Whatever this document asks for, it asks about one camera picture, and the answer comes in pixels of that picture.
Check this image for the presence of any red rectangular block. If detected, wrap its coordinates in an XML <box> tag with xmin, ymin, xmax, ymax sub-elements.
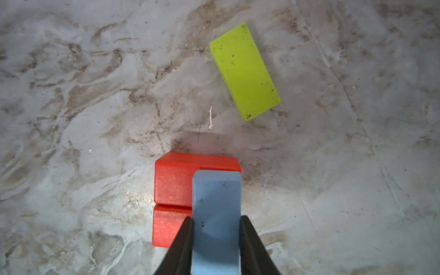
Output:
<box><xmin>154</xmin><ymin>152</ymin><xmax>241</xmax><ymax>207</ymax></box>
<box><xmin>152</xmin><ymin>205</ymin><xmax>192</xmax><ymax>248</ymax></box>

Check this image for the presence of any lime green block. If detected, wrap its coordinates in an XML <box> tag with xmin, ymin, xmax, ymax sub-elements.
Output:
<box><xmin>209</xmin><ymin>22</ymin><xmax>281</xmax><ymax>121</ymax></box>

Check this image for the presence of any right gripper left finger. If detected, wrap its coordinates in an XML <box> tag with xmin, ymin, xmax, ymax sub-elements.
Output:
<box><xmin>154</xmin><ymin>217</ymin><xmax>194</xmax><ymax>275</ymax></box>

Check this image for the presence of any light blue block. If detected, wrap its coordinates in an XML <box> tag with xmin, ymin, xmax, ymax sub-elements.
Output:
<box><xmin>192</xmin><ymin>170</ymin><xmax>242</xmax><ymax>275</ymax></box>

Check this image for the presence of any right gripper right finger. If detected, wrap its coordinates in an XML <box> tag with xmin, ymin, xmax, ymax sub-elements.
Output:
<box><xmin>239</xmin><ymin>215</ymin><xmax>281</xmax><ymax>275</ymax></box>

